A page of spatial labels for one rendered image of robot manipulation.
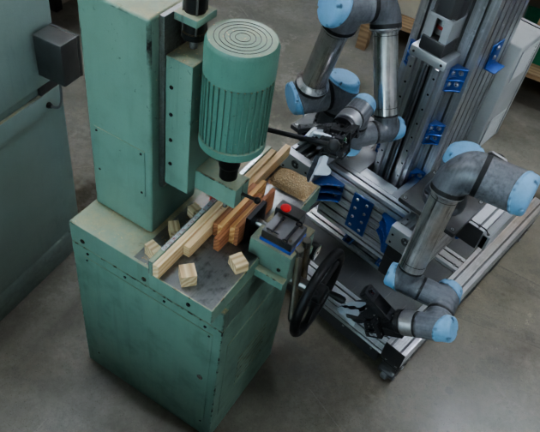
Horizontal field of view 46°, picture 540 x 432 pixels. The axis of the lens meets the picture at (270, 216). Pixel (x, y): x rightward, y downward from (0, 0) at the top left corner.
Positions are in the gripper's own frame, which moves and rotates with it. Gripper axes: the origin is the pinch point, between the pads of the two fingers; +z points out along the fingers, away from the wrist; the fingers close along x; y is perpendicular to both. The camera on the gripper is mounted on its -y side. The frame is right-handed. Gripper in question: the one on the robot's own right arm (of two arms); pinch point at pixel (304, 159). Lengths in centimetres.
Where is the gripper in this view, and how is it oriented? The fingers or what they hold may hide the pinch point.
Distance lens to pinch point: 174.2
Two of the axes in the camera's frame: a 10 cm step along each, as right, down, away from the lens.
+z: -5.2, 5.7, -6.4
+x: 0.6, 7.7, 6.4
